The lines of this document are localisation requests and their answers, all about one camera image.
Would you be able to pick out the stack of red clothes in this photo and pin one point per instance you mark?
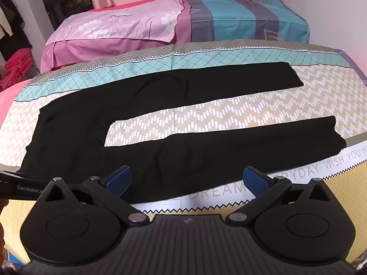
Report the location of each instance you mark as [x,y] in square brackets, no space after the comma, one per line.
[17,66]

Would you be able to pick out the beige and teal patterned bedsheet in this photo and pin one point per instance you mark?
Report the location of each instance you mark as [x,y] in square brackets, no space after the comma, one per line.
[229,111]

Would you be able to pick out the black pants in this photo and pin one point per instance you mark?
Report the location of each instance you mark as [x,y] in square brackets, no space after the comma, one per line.
[172,91]

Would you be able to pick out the coral pink blanket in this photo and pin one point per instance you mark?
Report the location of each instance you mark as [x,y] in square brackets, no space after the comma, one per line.
[8,103]

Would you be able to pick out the hanging dark clothes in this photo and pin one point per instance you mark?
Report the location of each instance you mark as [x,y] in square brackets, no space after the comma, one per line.
[10,25]

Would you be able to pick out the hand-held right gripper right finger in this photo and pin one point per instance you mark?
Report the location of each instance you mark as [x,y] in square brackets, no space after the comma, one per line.
[255,179]

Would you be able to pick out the pink floral bedsheet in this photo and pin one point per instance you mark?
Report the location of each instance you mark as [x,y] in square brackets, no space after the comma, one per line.
[114,25]

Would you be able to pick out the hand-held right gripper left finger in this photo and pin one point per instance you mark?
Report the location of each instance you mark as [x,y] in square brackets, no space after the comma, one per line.
[122,179]

